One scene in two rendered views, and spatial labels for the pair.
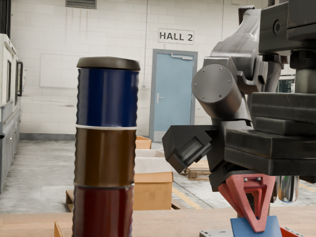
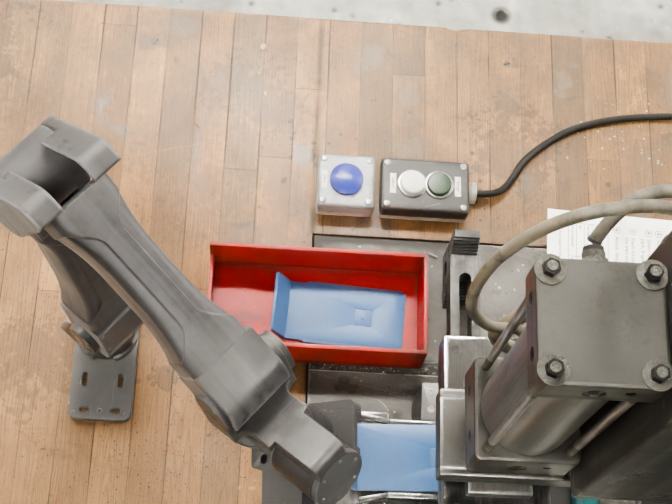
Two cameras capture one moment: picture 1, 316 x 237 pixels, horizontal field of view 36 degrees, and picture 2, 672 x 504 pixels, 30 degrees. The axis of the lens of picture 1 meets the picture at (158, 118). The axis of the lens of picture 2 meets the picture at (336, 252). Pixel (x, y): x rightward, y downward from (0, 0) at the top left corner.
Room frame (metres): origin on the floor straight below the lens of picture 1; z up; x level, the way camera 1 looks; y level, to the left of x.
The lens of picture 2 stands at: (0.66, 0.16, 2.29)
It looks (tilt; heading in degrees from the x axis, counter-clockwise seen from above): 68 degrees down; 279
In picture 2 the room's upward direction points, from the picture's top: 11 degrees clockwise
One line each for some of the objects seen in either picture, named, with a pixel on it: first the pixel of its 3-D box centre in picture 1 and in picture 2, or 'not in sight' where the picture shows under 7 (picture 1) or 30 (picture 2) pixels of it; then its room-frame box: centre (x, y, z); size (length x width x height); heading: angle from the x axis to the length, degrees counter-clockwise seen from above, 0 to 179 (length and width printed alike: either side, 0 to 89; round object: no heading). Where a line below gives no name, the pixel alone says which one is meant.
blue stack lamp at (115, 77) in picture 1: (107, 97); not in sight; (0.30, 0.03, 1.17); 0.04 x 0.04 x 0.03
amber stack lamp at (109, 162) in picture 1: (105, 154); not in sight; (0.30, 0.03, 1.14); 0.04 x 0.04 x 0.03
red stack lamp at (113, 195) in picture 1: (103, 209); not in sight; (0.30, 0.03, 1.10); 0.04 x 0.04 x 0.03
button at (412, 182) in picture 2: not in sight; (411, 184); (0.68, -0.49, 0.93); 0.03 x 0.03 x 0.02
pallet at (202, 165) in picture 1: (217, 169); not in sight; (7.32, -0.92, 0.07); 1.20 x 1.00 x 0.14; 106
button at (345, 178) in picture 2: not in sight; (346, 180); (0.76, -0.46, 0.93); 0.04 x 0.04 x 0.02
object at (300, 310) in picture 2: not in sight; (339, 311); (0.71, -0.31, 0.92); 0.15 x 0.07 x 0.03; 14
